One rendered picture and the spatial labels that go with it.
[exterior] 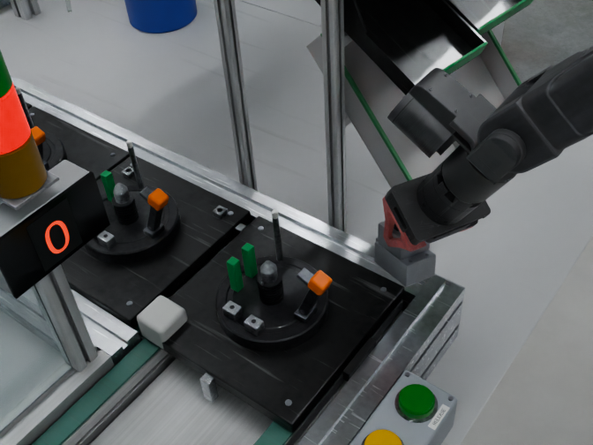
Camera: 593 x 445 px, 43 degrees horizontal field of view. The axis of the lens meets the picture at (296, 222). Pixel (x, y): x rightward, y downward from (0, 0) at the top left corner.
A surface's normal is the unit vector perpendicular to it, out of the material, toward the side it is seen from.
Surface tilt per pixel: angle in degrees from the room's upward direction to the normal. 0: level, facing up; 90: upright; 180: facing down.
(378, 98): 45
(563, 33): 0
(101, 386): 0
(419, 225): 30
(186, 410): 0
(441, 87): 25
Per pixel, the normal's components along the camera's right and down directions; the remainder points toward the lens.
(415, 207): 0.29, -0.39
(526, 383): -0.06, -0.72
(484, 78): 0.44, -0.17
